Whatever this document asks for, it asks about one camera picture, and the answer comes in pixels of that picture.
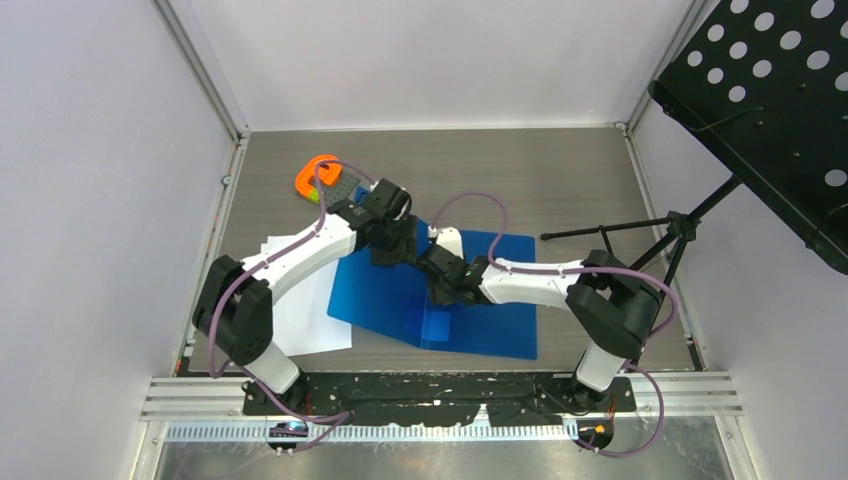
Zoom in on blue plastic folder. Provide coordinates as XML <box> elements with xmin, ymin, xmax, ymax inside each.
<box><xmin>327</xmin><ymin>250</ymin><xmax>538</xmax><ymax>360</ymax></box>

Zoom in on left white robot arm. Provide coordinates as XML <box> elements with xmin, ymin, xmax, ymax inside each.
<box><xmin>191</xmin><ymin>179</ymin><xmax>418</xmax><ymax>414</ymax></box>

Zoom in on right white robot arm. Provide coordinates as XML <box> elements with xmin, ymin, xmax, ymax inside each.
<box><xmin>415</xmin><ymin>244</ymin><xmax>661</xmax><ymax>411</ymax></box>

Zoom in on grey lego baseplate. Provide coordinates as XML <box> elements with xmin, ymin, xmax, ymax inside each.
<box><xmin>309</xmin><ymin>172</ymin><xmax>361</xmax><ymax>206</ymax></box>

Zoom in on orange letter e block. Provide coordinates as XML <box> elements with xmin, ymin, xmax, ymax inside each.
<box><xmin>294</xmin><ymin>154</ymin><xmax>343</xmax><ymax>200</ymax></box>

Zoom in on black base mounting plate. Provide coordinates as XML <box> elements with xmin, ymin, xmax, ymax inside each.
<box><xmin>241</xmin><ymin>372</ymin><xmax>636</xmax><ymax>427</ymax></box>

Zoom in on white paper sheets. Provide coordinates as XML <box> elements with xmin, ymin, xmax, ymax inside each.
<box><xmin>273</xmin><ymin>261</ymin><xmax>352</xmax><ymax>356</ymax></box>

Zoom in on black perforated music stand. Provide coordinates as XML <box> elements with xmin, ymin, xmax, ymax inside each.
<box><xmin>539</xmin><ymin>0</ymin><xmax>848</xmax><ymax>286</ymax></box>

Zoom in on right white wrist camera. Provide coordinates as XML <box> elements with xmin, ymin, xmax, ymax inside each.
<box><xmin>427</xmin><ymin>226</ymin><xmax>464</xmax><ymax>258</ymax></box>

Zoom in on aluminium frame rail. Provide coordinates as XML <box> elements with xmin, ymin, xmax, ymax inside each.
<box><xmin>142</xmin><ymin>372</ymin><xmax>743</xmax><ymax>426</ymax></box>

